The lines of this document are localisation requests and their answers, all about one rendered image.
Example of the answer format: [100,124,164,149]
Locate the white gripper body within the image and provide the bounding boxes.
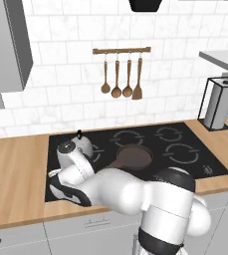
[48,168,63,178]

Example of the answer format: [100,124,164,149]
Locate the wooden spatula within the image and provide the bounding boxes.
[130,52,144,101]

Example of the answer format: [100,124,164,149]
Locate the wooden ladle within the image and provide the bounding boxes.
[121,53,134,99]

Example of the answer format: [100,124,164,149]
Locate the small wooden spoon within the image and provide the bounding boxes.
[100,54,112,95]

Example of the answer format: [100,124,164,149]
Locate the black wire paper towel holder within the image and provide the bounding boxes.
[196,76,228,132]

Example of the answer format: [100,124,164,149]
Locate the brown frying pan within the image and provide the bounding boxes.
[109,144,154,171]

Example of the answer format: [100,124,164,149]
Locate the large wooden spoon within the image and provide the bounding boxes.
[111,53,122,100]

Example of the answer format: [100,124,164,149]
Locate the white paper towel roll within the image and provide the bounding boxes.
[203,78,228,130]

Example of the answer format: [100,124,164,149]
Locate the grey cupboard door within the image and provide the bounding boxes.
[183,189,228,255]

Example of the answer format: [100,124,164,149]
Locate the black range hood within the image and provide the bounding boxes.
[127,0,164,14]

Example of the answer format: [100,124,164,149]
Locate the black glass hob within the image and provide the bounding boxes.
[44,122,228,204]

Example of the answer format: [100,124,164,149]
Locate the grey wall shelf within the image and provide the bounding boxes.
[198,49,228,76]

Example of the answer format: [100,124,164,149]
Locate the grey wall cupboard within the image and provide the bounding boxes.
[0,0,35,97]

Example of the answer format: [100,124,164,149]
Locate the wooden utensil rail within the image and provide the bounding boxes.
[92,46,152,56]

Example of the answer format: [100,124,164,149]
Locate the grey drawer front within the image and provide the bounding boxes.
[42,209,143,241]
[0,240,53,255]
[46,222,142,255]
[0,222,49,252]

